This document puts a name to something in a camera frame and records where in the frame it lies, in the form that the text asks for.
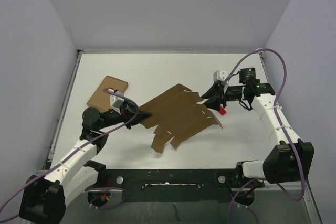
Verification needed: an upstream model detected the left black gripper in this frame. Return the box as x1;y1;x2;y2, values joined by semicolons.
99;98;152;129

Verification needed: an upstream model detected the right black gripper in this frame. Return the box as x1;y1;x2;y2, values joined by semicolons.
200;83;245;110

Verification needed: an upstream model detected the brown cardboard box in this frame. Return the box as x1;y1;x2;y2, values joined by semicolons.
87;75;129;111
140;84;222;154

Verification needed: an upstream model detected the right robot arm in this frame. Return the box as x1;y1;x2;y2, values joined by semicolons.
202;68;314;187

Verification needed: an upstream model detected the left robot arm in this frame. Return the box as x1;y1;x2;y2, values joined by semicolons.
19;102;152;223

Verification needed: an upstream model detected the folded brown cardboard box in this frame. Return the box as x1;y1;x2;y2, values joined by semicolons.
87;75;129;111

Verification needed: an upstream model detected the red rectangular block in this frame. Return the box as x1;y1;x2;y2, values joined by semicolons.
219;107;226;115

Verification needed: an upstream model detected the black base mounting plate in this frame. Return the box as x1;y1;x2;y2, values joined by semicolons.
88;167;265;206

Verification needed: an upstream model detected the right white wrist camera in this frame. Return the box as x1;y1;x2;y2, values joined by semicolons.
213;70;228;86

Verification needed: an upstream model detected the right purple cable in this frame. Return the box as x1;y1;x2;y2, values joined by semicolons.
225;48;308;224

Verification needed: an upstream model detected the purple cable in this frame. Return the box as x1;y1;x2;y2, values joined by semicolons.
0;87;140;213
225;48;308;224

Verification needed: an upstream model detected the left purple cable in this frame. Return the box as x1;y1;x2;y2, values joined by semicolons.
0;87;140;213

